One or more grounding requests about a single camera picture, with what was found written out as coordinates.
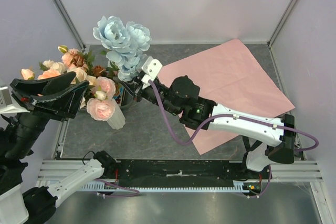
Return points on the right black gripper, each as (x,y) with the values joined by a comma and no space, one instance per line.
(137,86)

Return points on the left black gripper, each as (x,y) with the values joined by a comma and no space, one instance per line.
(60,97)

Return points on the cream rose stem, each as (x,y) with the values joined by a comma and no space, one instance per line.
(50,69)

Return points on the small peach rose sprig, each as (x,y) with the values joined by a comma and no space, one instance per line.
(102,106)

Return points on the peach flower stem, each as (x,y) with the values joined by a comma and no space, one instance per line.
(81,76)

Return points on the large peach peony stem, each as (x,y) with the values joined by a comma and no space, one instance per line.
(67,55)

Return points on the blue hydrangea stem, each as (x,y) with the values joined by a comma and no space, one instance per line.
(125,44)

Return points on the purple pink wrapping paper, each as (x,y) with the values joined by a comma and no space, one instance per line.
(238,76)

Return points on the brown orange flower stem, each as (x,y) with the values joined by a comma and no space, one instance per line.
(85,62)

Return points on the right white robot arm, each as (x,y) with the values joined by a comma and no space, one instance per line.
(274,137)

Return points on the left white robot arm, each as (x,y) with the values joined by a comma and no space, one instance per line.
(25,202)

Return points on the white ribbed ceramic vase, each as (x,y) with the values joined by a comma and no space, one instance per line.
(117,120)

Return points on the dark green plastic tray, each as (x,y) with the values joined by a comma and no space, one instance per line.
(123,96)

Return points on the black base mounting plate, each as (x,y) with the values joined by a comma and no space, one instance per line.
(142,168)

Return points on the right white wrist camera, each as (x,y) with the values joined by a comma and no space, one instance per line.
(150,67)

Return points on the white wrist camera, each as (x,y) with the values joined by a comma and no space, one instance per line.
(8,105)
(150,67)

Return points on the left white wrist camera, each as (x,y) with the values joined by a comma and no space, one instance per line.
(8,105)

